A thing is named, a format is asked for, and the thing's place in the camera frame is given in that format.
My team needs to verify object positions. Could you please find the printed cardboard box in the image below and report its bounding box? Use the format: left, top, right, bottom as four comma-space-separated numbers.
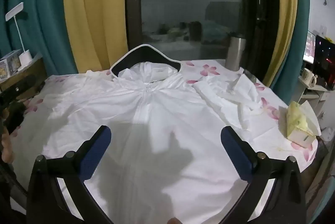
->
0, 49, 22, 76

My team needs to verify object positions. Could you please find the person's left hand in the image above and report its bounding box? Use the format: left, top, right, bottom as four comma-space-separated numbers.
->
0, 130, 19, 164

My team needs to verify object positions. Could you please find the white hooded jacket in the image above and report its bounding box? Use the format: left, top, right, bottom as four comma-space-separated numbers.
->
51, 61, 265, 224

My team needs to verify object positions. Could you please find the dark glass window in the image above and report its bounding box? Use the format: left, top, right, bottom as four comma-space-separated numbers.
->
126, 0, 278, 62

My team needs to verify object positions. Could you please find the black chair with white trim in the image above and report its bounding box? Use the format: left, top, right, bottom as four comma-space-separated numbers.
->
109, 44, 183, 79

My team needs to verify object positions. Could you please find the black computer case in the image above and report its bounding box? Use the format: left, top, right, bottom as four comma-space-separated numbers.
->
313, 35, 335, 90

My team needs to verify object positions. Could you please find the computer monitor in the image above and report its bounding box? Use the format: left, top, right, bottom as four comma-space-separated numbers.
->
304, 30, 316, 65

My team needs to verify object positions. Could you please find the stainless steel tumbler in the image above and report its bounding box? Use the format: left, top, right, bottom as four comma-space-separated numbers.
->
225, 36, 247, 71

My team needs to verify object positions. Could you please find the white mug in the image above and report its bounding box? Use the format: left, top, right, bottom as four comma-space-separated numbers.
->
301, 68, 318, 87

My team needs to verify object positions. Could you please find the yellow curtain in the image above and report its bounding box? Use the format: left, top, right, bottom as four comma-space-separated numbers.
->
63, 0, 129, 74
262, 0, 299, 87

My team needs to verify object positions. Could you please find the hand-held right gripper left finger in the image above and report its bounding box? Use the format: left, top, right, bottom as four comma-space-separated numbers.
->
26, 125, 116, 224

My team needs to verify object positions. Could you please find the wooden cabinet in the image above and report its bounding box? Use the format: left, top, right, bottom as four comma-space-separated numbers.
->
0, 55, 48, 101

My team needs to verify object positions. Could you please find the pink floral tablecloth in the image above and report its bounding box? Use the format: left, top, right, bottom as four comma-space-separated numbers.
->
10, 59, 318, 224

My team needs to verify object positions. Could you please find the white desk lamp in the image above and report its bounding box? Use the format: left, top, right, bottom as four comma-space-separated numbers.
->
5, 2, 34, 65

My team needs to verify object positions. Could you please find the white desk shelf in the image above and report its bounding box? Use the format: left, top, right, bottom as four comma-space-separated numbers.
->
290, 75, 335, 120

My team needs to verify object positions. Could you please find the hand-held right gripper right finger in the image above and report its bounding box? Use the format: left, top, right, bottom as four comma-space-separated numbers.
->
220, 126, 308, 224

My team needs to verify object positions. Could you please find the small grey-green figurine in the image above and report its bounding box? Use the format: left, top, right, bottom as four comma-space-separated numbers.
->
243, 69, 257, 83

